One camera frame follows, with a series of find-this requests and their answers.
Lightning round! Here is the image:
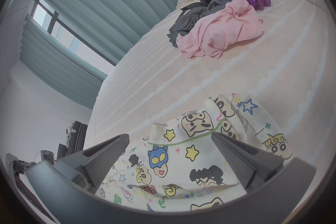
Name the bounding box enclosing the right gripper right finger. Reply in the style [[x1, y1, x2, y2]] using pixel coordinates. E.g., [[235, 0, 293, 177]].
[[211, 132, 285, 190]]

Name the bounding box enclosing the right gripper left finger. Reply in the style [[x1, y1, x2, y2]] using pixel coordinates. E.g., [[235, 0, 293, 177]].
[[56, 134, 130, 188]]

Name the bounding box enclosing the white printed pyjama top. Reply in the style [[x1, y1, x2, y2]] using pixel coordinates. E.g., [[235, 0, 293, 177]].
[[94, 93, 293, 211]]

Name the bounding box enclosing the black dressing table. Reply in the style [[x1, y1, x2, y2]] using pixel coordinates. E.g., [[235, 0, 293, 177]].
[[57, 143, 69, 159]]

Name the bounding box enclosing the bed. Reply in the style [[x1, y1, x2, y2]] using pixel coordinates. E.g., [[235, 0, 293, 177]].
[[84, 0, 335, 214]]

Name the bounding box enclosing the window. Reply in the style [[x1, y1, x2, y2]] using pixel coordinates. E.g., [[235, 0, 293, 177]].
[[25, 0, 117, 76]]

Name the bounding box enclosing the pink garment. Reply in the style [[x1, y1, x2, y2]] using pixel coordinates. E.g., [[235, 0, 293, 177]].
[[176, 0, 265, 59]]

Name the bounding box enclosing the grey garment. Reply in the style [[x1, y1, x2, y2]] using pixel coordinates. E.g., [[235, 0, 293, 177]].
[[167, 0, 237, 47]]

